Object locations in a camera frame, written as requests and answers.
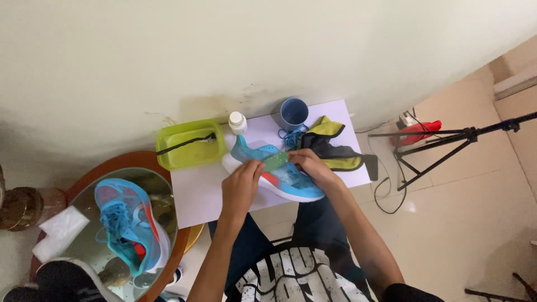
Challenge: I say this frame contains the person's dark blue trousers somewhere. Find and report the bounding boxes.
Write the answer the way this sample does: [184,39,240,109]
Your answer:
[208,196,370,302]

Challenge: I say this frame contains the gold round plate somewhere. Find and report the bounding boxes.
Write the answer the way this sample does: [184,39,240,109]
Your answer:
[183,223,206,254]

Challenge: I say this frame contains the blue sneaker with laces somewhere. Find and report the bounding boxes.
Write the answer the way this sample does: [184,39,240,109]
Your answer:
[94,178,171,278]

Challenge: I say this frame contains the black cable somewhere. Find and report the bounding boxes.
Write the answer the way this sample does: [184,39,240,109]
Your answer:
[356,121,408,214]

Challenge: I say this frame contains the black shoe with white sole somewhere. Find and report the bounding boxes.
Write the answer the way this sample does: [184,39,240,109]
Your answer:
[2,258,122,302]

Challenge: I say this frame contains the green plastic container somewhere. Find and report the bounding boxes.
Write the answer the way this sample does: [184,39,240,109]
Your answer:
[156,119,227,171]

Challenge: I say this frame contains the white folded cloth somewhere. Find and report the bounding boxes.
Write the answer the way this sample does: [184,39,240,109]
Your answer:
[32,206,91,263]

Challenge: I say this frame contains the green translucent insole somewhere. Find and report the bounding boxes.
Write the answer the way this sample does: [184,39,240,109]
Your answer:
[260,152,289,172]

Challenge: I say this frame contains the blue shoelace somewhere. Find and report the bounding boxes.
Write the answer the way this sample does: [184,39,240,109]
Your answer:
[278,124,310,152]

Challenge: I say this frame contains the yellow and grey cloth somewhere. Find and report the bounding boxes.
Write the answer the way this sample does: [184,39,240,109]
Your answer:
[299,115,365,172]

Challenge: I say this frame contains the person's black printed t-shirt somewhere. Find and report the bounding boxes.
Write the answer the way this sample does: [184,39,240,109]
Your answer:
[235,247,445,302]

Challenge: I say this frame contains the white plastic bottle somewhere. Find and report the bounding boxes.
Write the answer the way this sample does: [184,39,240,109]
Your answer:
[228,111,248,136]

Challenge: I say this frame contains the blue sneaker with white sole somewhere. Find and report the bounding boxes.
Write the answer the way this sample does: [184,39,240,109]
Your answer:
[222,135,326,203]

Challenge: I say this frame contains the person's right hand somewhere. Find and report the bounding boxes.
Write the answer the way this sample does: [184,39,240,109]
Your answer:
[287,149,341,192]

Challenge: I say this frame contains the brown ceramic pot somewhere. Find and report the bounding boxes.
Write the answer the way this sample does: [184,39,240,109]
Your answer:
[0,166,68,232]

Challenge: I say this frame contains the blue plastic cup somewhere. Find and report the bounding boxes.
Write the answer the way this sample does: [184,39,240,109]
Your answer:
[278,98,310,131]

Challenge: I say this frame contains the round glass table brown rim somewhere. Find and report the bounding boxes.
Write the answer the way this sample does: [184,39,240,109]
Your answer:
[29,151,191,302]

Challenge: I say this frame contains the red plastic object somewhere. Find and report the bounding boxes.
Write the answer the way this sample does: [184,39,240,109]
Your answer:
[390,120,442,147]

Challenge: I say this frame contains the black toothbrush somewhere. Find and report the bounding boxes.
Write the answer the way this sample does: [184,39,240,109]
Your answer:
[156,133,217,156]

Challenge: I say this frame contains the black tripod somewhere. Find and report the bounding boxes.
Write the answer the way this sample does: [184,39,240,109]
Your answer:
[368,111,537,191]

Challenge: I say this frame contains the person's left hand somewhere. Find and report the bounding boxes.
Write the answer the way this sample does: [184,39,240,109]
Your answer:
[221,159,266,219]

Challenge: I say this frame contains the white rectangular table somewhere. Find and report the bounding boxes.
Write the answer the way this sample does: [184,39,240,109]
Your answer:
[170,99,372,230]

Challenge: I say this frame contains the black stand legs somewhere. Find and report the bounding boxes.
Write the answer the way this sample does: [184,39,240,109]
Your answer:
[464,273,537,302]

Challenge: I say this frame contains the black flat rectangular object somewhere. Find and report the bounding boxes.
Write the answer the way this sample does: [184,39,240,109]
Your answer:
[363,154,379,182]

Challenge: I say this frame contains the white power strip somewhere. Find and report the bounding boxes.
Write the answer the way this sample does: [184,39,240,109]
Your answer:
[396,111,417,128]

